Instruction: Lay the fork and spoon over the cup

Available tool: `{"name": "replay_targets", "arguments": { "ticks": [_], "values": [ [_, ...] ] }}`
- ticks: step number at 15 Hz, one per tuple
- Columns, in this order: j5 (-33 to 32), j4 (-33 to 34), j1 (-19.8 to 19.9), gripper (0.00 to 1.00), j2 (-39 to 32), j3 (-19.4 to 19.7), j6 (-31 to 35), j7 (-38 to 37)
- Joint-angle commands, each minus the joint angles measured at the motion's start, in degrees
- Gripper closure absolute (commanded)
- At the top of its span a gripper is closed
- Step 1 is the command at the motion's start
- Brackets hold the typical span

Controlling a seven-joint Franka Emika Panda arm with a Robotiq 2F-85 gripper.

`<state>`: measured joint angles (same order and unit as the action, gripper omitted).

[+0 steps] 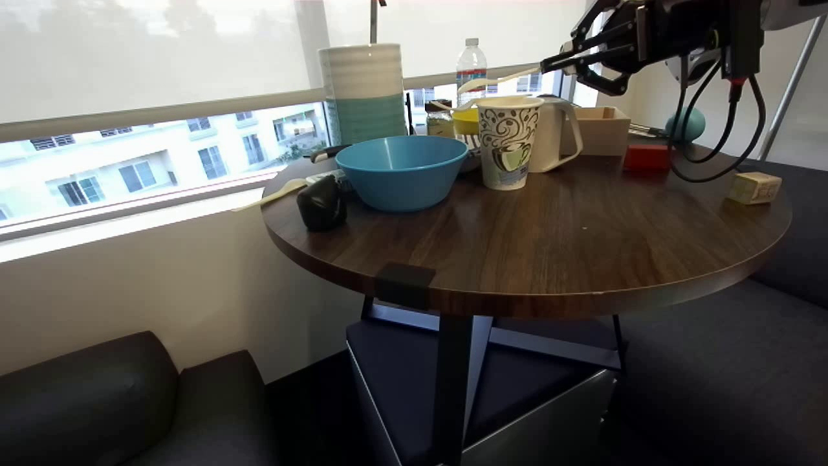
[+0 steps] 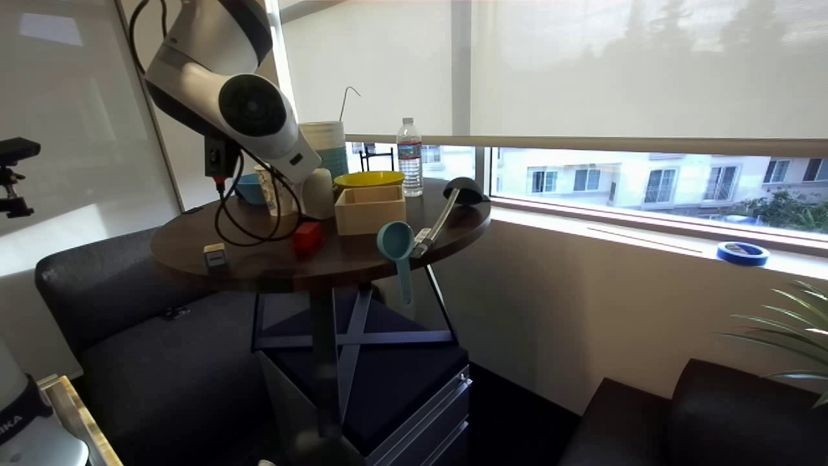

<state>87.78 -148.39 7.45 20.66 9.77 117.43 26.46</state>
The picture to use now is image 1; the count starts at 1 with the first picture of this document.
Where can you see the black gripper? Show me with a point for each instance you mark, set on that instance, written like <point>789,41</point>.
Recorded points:
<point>679,30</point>

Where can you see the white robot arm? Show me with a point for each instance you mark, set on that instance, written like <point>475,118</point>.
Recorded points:
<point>791,12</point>

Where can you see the patterned paper cup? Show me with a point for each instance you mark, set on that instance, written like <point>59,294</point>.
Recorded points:
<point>507,152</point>

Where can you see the cream open box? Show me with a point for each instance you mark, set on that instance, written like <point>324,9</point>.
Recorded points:
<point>604,132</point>

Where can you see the teal ball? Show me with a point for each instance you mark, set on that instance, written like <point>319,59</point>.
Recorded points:
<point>691,129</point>

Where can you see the white plastic pitcher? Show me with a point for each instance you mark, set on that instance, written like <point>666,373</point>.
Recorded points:
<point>559,139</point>

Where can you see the orange red block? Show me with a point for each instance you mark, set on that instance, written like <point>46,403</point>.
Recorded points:
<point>648,161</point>

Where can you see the clear water bottle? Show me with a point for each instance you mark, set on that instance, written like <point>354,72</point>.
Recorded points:
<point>471,68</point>

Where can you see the yellow bowl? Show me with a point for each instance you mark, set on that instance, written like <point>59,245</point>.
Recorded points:
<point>463,122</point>

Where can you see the grey metal pole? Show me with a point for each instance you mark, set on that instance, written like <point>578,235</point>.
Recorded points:
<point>779,118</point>

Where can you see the white roller blind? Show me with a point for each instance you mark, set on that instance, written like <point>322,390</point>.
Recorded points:
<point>130,53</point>
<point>431,28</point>

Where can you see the small wooden block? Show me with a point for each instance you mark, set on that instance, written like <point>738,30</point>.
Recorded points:
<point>754,187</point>

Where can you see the spice jar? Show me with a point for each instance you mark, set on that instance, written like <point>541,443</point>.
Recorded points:
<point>437,121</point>

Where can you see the thin bent rod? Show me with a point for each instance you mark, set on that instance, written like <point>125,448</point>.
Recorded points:
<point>375,22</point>

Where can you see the blue plastic bowl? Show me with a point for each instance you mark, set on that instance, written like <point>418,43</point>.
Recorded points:
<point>402,178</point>

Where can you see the white teal ribbed container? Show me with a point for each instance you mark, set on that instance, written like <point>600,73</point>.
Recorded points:
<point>363,95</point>

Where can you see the black tape patch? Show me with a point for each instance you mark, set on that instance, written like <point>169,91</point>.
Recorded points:
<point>405,286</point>

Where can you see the dark grey sofa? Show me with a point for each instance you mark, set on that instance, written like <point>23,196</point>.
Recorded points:
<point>733,363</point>

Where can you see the black rounded object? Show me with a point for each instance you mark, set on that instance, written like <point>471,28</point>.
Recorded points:
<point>322,205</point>

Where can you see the dark metal table base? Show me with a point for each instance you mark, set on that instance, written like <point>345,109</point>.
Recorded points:
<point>454,390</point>

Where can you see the black leather armchair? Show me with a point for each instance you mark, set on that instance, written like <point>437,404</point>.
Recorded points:
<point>85,404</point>

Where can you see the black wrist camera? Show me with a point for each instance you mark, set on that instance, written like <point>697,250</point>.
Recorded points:
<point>741,35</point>

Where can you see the white window frame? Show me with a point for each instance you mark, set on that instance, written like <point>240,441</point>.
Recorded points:
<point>310,53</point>

